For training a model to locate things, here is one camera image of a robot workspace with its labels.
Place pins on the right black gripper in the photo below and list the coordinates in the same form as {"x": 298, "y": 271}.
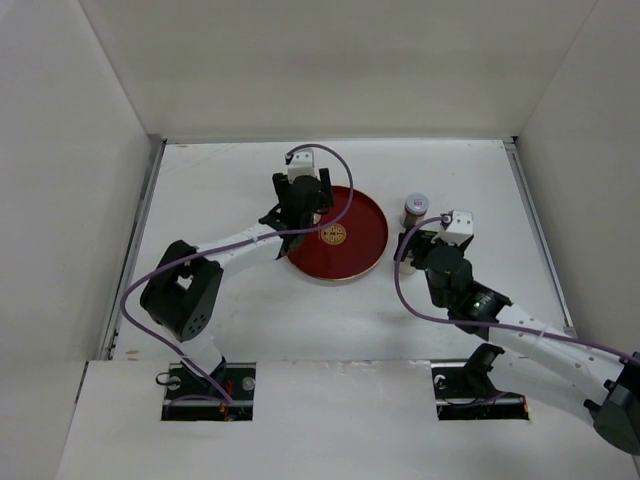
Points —
{"x": 408, "y": 244}

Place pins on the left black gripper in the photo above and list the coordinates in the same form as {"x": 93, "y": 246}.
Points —
{"x": 324, "y": 200}

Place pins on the black cap white bottle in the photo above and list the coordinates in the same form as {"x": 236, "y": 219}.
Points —
{"x": 406, "y": 266}

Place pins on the purple lid pepper jar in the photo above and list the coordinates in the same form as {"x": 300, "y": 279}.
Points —
{"x": 415, "y": 208}

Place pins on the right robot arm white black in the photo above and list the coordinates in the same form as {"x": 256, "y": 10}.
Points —
{"x": 592, "y": 382}

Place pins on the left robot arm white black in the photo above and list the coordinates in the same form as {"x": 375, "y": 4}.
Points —
{"x": 182, "y": 299}

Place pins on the red round lacquer tray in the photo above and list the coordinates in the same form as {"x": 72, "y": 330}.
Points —
{"x": 351, "y": 246}

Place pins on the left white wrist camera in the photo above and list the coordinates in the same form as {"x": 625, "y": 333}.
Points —
{"x": 300, "y": 163}

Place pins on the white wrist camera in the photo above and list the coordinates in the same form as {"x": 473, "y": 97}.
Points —
{"x": 300, "y": 163}
{"x": 456, "y": 227}

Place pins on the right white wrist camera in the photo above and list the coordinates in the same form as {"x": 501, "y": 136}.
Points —
{"x": 456, "y": 227}

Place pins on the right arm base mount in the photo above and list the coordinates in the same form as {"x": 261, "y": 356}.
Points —
{"x": 463, "y": 391}

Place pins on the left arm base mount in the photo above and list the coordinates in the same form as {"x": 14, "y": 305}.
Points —
{"x": 189, "y": 398}

